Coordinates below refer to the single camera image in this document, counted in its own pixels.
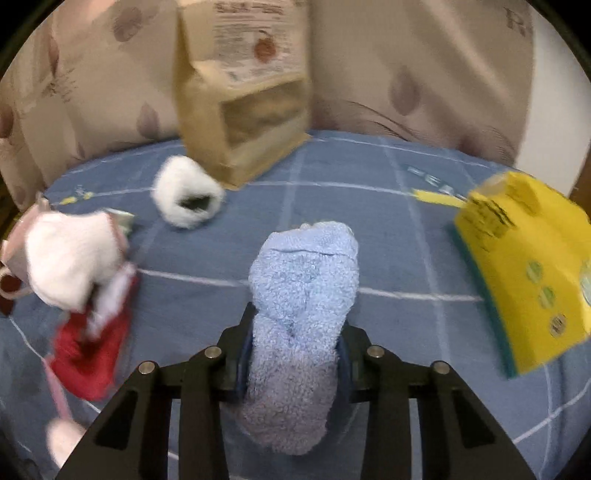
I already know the white round sock ball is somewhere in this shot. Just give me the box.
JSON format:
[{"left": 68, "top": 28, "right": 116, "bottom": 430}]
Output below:
[{"left": 46, "top": 418, "right": 86, "bottom": 469}]

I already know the blue checked tablecloth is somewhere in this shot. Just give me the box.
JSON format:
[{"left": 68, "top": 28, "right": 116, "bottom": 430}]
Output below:
[{"left": 0, "top": 129, "right": 591, "bottom": 480}]

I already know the white sock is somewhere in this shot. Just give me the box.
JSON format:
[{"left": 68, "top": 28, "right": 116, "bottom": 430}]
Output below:
[{"left": 25, "top": 210, "right": 128, "bottom": 312}]

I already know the yellow tissue pack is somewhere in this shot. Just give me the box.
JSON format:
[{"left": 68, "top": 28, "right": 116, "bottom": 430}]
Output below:
[{"left": 454, "top": 171, "right": 590, "bottom": 377}]

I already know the brown kraft food bag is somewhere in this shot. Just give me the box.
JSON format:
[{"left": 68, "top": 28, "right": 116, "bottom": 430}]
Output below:
[{"left": 173, "top": 1, "right": 311, "bottom": 189}]

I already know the pink ceramic mug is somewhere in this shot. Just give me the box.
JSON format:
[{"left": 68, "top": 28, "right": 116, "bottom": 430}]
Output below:
[{"left": 1, "top": 192, "right": 51, "bottom": 300}]

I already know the red satin pouch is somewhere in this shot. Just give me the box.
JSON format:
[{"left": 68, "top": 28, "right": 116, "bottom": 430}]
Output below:
[{"left": 49, "top": 262, "right": 139, "bottom": 401}]

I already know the beige leaf print curtain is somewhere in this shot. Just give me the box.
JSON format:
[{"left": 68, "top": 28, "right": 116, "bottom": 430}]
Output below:
[{"left": 1, "top": 1, "right": 534, "bottom": 209}]

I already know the pink paper strip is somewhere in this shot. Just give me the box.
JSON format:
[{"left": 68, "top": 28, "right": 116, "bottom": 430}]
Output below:
[{"left": 42, "top": 358, "right": 73, "bottom": 421}]

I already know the light blue fluffy sock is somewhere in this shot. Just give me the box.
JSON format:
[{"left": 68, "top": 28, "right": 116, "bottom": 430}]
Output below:
[{"left": 235, "top": 221, "right": 359, "bottom": 456}]

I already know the white fluffy plush with black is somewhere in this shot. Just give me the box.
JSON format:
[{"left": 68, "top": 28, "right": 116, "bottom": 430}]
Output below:
[{"left": 151, "top": 155, "right": 225, "bottom": 229}]

